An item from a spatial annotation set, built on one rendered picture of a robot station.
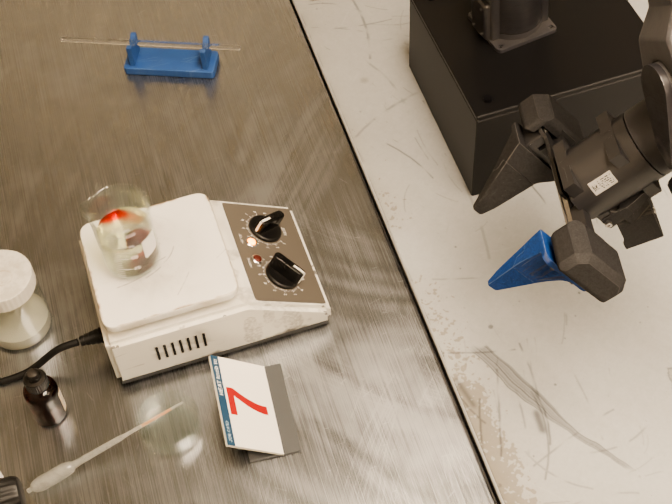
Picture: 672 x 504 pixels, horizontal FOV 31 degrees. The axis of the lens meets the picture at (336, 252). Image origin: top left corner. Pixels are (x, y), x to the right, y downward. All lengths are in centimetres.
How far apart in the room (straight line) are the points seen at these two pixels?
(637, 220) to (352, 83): 44
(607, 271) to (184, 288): 36
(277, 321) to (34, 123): 39
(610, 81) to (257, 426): 45
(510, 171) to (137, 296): 33
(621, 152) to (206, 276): 37
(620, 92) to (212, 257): 41
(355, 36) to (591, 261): 56
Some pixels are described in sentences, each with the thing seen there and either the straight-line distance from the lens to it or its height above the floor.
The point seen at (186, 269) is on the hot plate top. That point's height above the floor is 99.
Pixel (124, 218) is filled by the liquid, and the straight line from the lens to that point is 105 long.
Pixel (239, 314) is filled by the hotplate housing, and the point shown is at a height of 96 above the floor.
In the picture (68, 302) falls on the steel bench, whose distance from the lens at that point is 117.
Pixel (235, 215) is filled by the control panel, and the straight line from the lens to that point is 112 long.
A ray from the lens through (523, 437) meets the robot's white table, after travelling 106.
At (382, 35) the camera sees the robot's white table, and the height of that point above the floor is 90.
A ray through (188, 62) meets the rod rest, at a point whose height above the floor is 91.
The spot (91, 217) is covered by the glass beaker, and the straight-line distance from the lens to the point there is 103.
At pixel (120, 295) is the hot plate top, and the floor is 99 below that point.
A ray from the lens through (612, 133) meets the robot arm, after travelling 92.
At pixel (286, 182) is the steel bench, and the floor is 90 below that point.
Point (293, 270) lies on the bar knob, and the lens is 107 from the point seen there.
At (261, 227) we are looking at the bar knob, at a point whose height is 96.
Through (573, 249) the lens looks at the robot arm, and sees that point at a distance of 88.
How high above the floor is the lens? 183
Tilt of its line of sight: 53 degrees down
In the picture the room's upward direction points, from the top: 4 degrees counter-clockwise
